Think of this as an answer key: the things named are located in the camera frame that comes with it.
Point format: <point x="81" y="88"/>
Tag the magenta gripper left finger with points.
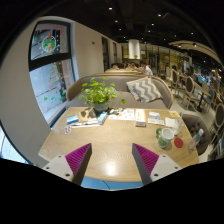
<point x="71" y="167"/>

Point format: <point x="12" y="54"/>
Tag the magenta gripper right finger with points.
<point x="151" y="166"/>

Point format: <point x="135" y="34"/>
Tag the clear plastic water bottle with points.
<point x="196" y="139"/>

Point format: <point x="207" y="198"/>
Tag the green and white mug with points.
<point x="165" y="135"/>

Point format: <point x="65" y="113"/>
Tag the red round coaster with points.
<point x="178" y="142"/>

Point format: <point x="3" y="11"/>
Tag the small thick book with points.
<point x="140" y="118"/>

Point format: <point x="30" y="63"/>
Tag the blue white card box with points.
<point x="72" y="119"/>

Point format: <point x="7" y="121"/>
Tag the clear plastic cup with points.
<point x="178" y="125"/>

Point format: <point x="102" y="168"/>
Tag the yellow small card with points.
<point x="174" y="114"/>

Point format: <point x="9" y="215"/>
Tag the blue tissue box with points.
<point x="101" y="119"/>

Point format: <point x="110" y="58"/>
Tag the white menu booklet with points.
<point x="122" y="114"/>

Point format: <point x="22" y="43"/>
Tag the dark grey tufted armchair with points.
<point x="194" y="124"/>

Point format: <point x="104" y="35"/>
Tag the grey upholstered sofa bench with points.
<point x="125" y="98"/>

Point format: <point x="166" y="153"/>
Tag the green potted plant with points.
<point x="98" y="94"/>

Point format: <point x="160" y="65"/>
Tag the grey chevron pillow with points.
<point x="144" y="90"/>

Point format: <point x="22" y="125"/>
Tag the blue cushioned chair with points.
<point x="208" y="100"/>

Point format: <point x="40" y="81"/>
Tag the wooden oval-back chair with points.
<point x="192" y="99"/>

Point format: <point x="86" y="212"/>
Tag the person in white shirt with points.
<point x="145" y="69"/>

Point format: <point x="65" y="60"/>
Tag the window with stickers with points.
<point x="51" y="67"/>

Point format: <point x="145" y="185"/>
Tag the white round pillar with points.
<point x="134" y="49"/>

